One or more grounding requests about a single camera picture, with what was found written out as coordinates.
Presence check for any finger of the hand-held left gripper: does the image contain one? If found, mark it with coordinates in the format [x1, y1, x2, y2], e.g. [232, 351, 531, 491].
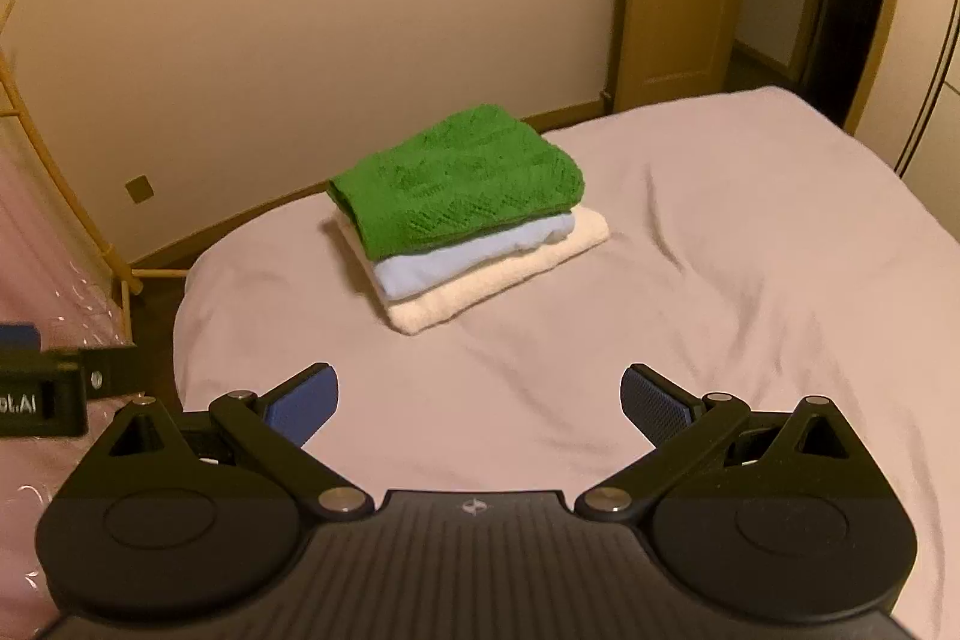
[77, 345, 141, 399]
[0, 323, 41, 353]

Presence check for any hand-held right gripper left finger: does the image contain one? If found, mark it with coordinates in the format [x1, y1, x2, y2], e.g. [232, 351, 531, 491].
[75, 361, 376, 522]

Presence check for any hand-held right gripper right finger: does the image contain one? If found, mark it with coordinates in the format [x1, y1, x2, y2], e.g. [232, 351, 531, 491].
[576, 362, 872, 522]

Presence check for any green knitted sweater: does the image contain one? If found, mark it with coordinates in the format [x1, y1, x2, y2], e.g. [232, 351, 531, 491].
[326, 104, 586, 262]

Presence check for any pink plastic-wrapped bedding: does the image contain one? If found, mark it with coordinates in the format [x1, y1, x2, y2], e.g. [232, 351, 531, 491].
[0, 149, 136, 640]

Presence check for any bed with pink sheet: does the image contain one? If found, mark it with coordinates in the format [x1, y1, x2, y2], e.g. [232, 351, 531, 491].
[172, 85, 960, 640]

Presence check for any yellow wooden rack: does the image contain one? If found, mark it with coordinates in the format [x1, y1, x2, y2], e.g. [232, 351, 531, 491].
[0, 0, 145, 341]

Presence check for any cream folded garment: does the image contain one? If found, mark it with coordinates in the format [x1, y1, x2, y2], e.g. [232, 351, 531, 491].
[322, 205, 611, 336]

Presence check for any light blue folded garment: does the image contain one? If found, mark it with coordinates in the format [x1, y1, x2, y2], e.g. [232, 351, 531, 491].
[373, 209, 577, 302]

